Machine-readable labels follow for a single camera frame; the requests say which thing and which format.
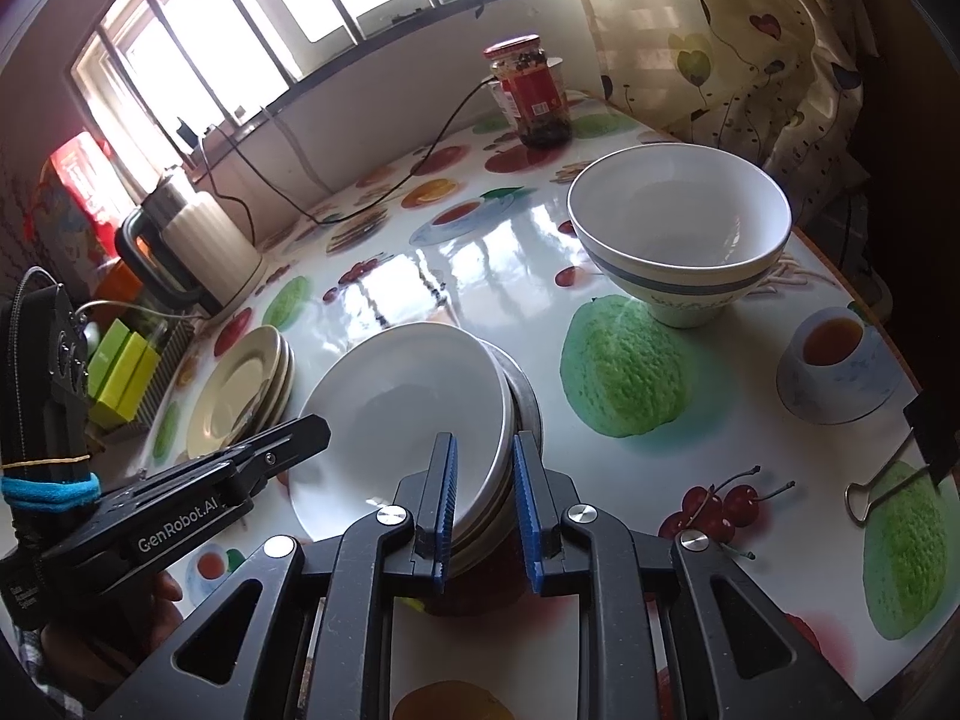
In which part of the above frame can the shallow white bowl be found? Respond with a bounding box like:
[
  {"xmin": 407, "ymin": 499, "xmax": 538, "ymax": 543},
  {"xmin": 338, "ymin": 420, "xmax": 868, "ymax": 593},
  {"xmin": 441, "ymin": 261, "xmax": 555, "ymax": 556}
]
[{"xmin": 288, "ymin": 322, "xmax": 520, "ymax": 542}]

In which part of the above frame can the glass jar with red label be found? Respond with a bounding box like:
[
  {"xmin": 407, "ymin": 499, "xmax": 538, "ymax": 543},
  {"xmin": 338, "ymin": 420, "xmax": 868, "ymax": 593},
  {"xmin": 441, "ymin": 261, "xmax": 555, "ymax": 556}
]
[{"xmin": 482, "ymin": 34, "xmax": 575, "ymax": 150}]

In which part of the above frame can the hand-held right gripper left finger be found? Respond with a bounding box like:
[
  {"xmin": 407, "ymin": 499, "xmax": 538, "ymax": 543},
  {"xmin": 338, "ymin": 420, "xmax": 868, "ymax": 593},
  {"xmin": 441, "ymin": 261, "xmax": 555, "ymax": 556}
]
[{"xmin": 97, "ymin": 431, "xmax": 460, "ymax": 720}]

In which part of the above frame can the fruit print tablecloth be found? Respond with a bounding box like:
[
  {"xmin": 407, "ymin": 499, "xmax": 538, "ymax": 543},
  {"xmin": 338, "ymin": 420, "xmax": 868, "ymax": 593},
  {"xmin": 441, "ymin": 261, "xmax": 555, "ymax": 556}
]
[{"xmin": 141, "ymin": 88, "xmax": 937, "ymax": 720}]

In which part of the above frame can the barred window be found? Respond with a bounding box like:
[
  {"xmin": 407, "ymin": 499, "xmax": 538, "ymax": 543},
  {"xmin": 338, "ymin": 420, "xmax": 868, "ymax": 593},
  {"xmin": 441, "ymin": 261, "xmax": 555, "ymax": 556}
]
[{"xmin": 70, "ymin": 0, "xmax": 572, "ymax": 182}]

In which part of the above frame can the green box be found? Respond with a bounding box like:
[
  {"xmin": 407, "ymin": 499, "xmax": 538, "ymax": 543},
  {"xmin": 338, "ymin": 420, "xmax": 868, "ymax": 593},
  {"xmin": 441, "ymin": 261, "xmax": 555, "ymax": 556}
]
[
  {"xmin": 88, "ymin": 331, "xmax": 161, "ymax": 430},
  {"xmin": 85, "ymin": 318, "xmax": 134, "ymax": 404}
]

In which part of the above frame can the black kettle cord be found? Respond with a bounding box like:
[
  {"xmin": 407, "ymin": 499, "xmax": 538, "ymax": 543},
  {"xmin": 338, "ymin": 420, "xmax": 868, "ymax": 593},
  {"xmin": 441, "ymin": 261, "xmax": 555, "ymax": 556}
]
[{"xmin": 196, "ymin": 142, "xmax": 260, "ymax": 245}]

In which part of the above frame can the person's left forearm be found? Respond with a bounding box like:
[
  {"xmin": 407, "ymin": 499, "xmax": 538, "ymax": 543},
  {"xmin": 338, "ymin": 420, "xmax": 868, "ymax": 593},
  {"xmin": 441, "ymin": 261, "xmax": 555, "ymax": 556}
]
[{"xmin": 11, "ymin": 626, "xmax": 50, "ymax": 691}]

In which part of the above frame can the orange container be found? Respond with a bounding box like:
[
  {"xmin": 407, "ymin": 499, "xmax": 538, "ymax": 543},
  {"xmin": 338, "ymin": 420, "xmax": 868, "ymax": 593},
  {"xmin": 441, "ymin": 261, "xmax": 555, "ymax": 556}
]
[{"xmin": 92, "ymin": 261, "xmax": 145, "ymax": 310}]

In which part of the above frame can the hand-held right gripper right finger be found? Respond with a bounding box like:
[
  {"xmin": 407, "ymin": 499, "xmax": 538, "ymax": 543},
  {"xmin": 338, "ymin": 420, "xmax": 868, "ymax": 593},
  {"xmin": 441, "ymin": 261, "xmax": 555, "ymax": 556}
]
[{"xmin": 512, "ymin": 431, "xmax": 875, "ymax": 720}]

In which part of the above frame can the red gift bag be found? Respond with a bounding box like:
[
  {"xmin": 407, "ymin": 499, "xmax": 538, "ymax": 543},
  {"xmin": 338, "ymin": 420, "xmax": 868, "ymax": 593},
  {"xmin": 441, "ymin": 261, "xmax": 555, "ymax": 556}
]
[{"xmin": 28, "ymin": 130, "xmax": 122, "ymax": 295}]

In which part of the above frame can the person's left hand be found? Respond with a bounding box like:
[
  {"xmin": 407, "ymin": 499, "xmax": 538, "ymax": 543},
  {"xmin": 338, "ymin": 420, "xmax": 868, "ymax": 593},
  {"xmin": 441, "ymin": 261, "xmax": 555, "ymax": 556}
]
[{"xmin": 41, "ymin": 568, "xmax": 185, "ymax": 707}]

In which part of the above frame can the patterned cream curtain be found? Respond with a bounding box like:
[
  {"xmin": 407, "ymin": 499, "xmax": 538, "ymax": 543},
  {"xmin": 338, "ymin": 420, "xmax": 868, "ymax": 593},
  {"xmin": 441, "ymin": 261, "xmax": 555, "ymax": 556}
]
[{"xmin": 560, "ymin": 0, "xmax": 891, "ymax": 224}]

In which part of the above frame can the white bowl with blue stripe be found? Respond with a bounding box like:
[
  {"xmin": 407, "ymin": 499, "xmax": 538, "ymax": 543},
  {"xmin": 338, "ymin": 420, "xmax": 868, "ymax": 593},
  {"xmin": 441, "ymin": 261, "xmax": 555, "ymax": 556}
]
[{"xmin": 566, "ymin": 144, "xmax": 794, "ymax": 330}]

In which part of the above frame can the long black cable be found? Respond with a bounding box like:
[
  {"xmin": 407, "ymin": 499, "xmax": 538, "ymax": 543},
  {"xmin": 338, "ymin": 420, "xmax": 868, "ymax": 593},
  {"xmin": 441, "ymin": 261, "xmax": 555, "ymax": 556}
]
[{"xmin": 199, "ymin": 75, "xmax": 500, "ymax": 226}]

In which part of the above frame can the plain beige plate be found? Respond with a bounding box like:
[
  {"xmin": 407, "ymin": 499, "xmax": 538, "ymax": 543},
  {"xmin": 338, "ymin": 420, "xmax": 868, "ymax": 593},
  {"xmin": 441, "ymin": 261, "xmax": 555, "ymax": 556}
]
[
  {"xmin": 186, "ymin": 325, "xmax": 284, "ymax": 460},
  {"xmin": 225, "ymin": 330, "xmax": 290, "ymax": 452}
]

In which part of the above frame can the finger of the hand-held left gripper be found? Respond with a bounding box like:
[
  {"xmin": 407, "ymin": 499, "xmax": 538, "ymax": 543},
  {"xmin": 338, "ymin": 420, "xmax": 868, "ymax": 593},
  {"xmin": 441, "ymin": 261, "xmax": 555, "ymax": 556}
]
[{"xmin": 187, "ymin": 414, "xmax": 332, "ymax": 502}]

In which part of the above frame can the black binder clip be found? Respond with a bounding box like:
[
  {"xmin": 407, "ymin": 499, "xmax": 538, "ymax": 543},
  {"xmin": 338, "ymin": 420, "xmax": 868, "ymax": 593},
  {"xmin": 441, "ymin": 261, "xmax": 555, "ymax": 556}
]
[{"xmin": 845, "ymin": 388, "xmax": 960, "ymax": 526}]

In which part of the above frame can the stainless steel bowl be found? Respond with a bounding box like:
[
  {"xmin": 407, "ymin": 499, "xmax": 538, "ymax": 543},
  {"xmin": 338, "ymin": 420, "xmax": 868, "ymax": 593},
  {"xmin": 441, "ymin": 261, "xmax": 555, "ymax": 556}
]
[{"xmin": 450, "ymin": 340, "xmax": 542, "ymax": 565}]

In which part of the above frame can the cream electric kettle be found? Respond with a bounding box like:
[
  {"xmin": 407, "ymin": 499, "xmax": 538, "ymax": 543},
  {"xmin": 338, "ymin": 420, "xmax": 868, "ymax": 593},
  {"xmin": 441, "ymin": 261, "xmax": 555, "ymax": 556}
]
[{"xmin": 115, "ymin": 171, "xmax": 265, "ymax": 320}]

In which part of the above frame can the striped storage basket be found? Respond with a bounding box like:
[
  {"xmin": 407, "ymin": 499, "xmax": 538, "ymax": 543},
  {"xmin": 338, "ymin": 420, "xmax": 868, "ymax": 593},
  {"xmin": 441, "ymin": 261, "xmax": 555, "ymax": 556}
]
[{"xmin": 129, "ymin": 313, "xmax": 197, "ymax": 430}]

